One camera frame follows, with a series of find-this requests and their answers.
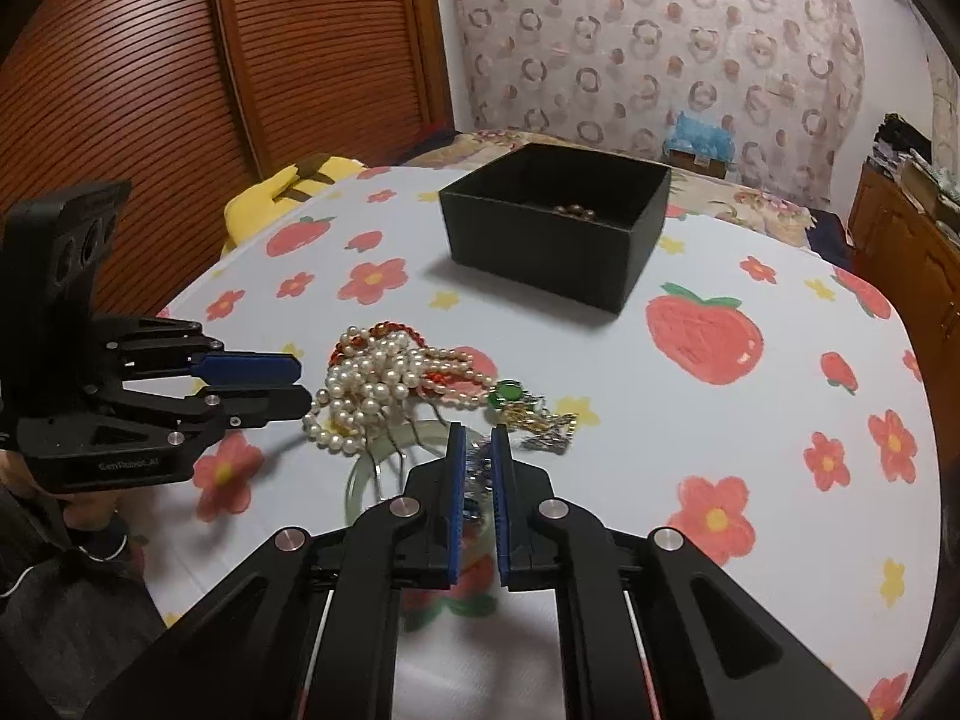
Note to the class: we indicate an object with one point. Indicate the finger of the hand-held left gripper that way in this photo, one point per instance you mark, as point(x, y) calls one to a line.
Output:
point(247, 367)
point(262, 405)

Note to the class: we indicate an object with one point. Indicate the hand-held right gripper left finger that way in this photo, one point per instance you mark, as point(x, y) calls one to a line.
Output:
point(454, 510)

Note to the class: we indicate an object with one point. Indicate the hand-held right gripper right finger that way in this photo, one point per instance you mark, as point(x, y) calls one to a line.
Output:
point(504, 510)

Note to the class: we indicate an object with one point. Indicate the pale green jade bangle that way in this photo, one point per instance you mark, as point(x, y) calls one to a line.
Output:
point(354, 484)

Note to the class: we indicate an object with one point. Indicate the black cardboard box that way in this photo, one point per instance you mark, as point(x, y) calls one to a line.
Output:
point(540, 247)

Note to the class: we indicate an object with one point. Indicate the person's left hand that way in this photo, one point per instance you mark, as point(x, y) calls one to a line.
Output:
point(86, 514)

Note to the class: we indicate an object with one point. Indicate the yellow plush toy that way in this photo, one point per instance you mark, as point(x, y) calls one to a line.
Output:
point(262, 199)

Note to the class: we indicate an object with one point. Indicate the wooden louvered wardrobe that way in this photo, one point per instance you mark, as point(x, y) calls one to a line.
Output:
point(187, 67)

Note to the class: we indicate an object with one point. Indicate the small cardboard box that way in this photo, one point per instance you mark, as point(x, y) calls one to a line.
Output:
point(701, 163)

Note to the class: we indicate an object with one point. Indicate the blue mesh gift bag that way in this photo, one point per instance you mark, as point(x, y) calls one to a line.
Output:
point(697, 133)

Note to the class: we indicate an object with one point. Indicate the dark red-edged bed cover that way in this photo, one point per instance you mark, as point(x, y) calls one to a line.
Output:
point(832, 236)

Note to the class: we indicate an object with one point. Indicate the wooden side cabinet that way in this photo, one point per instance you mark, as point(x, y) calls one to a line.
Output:
point(907, 270)

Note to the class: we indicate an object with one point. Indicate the circle patterned sheer curtain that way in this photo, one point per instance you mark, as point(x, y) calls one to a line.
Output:
point(637, 37)

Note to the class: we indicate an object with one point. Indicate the cardboard box with cloth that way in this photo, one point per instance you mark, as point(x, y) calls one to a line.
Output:
point(934, 187)

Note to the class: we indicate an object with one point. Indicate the pile of folded clothes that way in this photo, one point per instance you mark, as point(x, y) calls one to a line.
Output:
point(896, 142)

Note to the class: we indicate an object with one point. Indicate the beige window curtain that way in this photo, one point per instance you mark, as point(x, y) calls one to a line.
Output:
point(943, 105)

